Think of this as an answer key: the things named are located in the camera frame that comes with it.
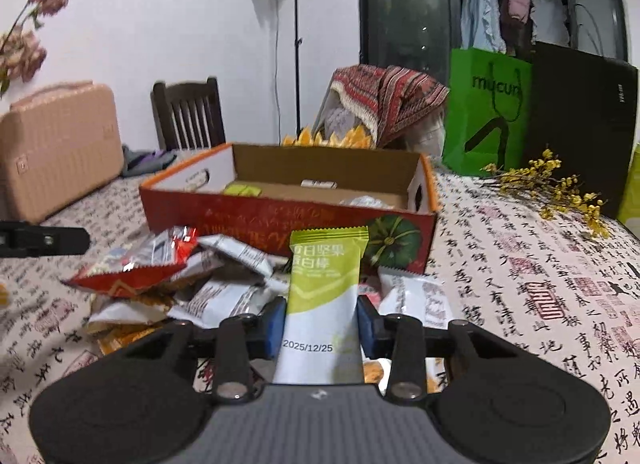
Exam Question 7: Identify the red snack packet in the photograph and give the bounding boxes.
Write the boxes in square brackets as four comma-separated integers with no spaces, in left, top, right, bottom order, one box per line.
[61,225,199,299]

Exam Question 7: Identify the light blue hanging garment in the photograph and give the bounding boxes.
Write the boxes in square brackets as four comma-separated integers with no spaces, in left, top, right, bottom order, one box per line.
[460,0,507,52]

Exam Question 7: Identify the beige covered object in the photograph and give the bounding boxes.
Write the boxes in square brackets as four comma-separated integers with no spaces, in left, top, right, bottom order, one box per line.
[312,87,381,145]

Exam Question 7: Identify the black flat bag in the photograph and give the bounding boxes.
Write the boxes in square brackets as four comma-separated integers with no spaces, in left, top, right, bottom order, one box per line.
[522,42,640,220]

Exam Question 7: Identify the light green bag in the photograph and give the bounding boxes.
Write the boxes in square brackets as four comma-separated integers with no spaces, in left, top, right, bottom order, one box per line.
[616,143,640,230]

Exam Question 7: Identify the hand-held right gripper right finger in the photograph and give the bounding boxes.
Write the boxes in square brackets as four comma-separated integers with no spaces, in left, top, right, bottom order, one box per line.
[356,299,547,402]

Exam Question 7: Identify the dark wooden chair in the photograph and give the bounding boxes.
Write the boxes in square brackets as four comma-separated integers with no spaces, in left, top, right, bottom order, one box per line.
[151,77,227,151]

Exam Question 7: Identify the red patterned cloth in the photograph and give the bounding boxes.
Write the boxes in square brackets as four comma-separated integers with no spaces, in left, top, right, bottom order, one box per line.
[330,64,451,149]

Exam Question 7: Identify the yellow flower sprig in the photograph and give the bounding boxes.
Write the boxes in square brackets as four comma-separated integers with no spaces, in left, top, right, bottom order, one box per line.
[482,147,613,240]

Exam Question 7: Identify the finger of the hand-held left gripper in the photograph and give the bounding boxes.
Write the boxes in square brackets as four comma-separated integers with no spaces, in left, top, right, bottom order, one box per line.
[0,221,92,259]

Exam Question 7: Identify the artificial sunflowers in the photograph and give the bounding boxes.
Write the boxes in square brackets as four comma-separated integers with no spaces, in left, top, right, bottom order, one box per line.
[282,124,373,150]

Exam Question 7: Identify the white hanging garment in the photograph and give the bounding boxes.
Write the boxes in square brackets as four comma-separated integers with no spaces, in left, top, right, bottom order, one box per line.
[530,0,571,45]

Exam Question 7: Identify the green shopping bag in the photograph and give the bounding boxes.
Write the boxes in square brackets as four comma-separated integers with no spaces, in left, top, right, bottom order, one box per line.
[442,47,533,176]

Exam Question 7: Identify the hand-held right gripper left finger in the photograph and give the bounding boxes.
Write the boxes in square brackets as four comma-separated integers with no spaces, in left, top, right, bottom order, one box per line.
[100,297,288,404]

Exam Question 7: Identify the clear plastic packet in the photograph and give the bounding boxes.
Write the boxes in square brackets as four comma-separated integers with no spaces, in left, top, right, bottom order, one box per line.
[340,194,407,210]

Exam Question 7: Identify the calligraphy print tablecloth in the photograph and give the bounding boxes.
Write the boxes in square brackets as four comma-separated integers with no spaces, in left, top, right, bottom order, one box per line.
[0,147,640,464]

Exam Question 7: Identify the green white snack bar packet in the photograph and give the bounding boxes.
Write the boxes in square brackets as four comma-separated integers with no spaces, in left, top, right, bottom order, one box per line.
[274,225,369,385]

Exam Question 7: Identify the pink suitcase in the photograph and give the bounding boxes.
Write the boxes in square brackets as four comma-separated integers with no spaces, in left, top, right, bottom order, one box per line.
[0,80,126,225]

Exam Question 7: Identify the pile of white snack packets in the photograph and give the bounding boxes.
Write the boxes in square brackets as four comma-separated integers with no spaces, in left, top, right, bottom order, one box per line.
[87,233,455,395]

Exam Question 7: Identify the orange cardboard box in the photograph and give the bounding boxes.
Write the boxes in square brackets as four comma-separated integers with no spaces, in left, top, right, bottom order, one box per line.
[139,143,441,276]

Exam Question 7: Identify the grey folded pouch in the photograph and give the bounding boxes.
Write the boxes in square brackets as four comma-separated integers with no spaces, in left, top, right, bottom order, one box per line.
[121,144,177,177]

